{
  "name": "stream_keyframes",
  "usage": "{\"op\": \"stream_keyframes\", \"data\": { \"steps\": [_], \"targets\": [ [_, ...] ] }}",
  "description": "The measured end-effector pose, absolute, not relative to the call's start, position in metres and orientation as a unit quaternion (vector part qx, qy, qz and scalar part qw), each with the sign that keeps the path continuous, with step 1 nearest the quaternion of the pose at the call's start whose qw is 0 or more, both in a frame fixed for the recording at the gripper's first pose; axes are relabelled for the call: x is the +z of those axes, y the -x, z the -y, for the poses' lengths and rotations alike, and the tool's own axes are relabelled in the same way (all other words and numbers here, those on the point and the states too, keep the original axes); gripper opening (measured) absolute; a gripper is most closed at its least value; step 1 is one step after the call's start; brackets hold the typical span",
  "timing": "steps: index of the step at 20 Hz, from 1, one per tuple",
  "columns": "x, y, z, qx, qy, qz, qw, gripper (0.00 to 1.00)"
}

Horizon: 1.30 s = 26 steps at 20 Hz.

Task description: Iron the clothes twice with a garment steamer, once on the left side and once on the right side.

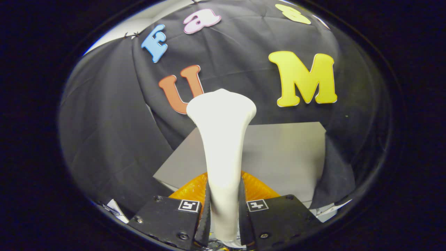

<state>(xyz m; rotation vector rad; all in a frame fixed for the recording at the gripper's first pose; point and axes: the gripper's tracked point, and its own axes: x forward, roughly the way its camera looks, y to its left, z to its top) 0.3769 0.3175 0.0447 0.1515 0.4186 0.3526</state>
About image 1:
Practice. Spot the white garment steamer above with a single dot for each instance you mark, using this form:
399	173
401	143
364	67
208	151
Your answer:
223	139

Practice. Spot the white papers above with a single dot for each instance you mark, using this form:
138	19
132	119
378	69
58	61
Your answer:
116	209

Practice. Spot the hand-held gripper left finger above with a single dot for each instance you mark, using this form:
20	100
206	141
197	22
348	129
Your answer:
205	226

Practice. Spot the grey drawer cabinet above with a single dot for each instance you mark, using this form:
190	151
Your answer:
278	153

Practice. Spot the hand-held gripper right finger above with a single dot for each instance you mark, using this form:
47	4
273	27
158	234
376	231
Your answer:
244	226

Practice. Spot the black backdrop cloth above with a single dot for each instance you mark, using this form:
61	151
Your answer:
104	122

